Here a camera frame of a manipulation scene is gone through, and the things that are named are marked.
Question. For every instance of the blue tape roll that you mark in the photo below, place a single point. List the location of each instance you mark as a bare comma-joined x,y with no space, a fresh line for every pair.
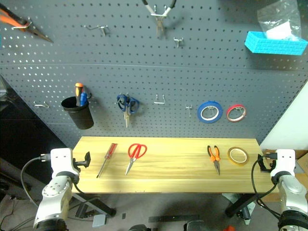
200,114

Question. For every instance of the dark rounded shape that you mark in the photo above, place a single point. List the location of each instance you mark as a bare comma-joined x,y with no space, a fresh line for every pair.
136,228

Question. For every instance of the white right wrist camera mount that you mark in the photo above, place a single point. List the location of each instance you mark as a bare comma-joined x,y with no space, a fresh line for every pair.
285,161

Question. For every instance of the grey metal pegboard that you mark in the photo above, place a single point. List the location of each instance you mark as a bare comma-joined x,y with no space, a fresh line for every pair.
154,72

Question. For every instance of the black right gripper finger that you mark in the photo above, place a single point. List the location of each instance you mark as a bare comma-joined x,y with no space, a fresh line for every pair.
261,166

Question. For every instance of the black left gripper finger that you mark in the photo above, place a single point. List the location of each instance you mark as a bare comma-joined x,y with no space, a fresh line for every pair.
87,159

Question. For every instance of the red tape roll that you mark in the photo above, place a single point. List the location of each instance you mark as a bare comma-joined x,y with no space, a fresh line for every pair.
229,115

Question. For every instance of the black cup holder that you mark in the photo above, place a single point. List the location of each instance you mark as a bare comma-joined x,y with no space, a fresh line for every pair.
80,116

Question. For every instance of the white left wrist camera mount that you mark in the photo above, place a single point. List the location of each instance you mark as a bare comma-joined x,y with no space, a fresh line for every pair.
61,161

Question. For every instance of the black table leg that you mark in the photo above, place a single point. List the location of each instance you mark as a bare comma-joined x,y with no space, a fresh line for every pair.
96,204
240,204

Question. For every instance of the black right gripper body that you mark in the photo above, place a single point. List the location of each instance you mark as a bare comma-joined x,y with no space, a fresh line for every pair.
271,167

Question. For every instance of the yellow tape roll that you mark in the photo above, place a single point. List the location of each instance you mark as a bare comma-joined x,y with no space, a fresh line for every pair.
231,157

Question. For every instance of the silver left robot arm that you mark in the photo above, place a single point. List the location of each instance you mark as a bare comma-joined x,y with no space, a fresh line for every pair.
56,192

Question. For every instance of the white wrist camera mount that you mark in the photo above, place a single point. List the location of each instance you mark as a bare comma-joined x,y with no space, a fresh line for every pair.
61,161
285,161

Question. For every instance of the cyan plastic basket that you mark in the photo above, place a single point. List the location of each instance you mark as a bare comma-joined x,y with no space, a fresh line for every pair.
274,45

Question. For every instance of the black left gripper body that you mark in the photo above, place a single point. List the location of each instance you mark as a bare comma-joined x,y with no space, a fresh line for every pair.
78,164

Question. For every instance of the clear plastic bag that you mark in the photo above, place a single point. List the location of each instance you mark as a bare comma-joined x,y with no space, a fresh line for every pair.
279,21

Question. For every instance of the small red object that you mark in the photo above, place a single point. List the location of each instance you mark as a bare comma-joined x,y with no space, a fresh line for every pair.
229,228

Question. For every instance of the orange black long-nose pliers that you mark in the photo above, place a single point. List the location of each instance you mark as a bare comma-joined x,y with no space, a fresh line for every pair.
14,19

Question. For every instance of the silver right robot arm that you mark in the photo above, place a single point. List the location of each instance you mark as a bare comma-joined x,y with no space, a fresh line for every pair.
292,192

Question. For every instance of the metal pegboard hook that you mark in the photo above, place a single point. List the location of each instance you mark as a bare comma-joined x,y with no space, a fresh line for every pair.
178,42
42,105
159,101
24,27
101,28
189,109

